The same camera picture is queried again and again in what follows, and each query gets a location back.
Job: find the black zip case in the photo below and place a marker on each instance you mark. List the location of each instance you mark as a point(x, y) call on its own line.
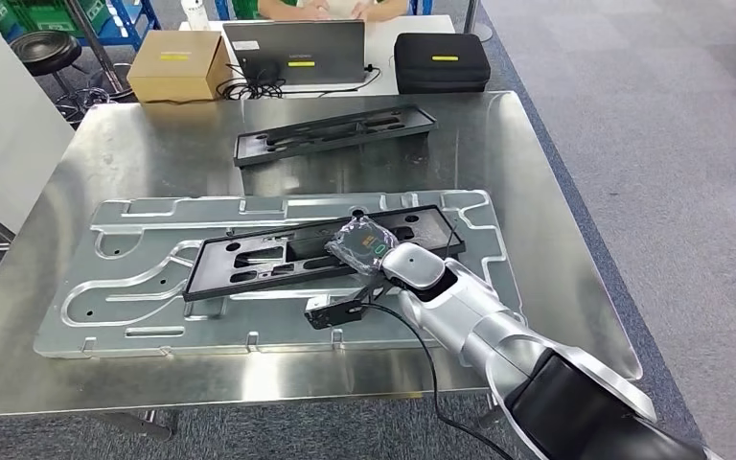
point(441, 70)

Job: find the stainless steel workbench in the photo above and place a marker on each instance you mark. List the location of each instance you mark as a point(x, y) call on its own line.
point(152, 140)

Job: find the seated person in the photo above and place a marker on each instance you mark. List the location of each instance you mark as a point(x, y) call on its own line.
point(279, 6)

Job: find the green plastic crates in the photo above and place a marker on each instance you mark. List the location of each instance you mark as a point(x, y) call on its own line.
point(57, 13)

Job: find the white bottle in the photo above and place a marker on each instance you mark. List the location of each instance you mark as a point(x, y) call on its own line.
point(195, 16)

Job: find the aluminium fixture plate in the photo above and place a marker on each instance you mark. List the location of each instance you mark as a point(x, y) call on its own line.
point(152, 317)

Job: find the brown cardboard box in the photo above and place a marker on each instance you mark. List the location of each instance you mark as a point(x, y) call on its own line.
point(177, 76)

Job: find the grey laptop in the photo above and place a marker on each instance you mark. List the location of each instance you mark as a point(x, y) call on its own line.
point(304, 44)

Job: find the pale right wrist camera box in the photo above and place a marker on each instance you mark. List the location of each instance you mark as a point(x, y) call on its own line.
point(333, 314)

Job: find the black plastic plate frame part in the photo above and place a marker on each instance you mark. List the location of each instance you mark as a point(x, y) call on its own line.
point(215, 279)
point(260, 149)

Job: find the white cabinet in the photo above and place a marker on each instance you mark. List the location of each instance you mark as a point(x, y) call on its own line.
point(6, 127)

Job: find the black round stool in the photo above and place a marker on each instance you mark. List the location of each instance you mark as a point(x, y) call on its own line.
point(44, 51)

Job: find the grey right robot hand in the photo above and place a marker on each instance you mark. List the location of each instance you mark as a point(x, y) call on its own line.
point(361, 244)

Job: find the blue crate rack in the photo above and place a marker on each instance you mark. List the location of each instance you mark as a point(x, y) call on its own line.
point(142, 19)

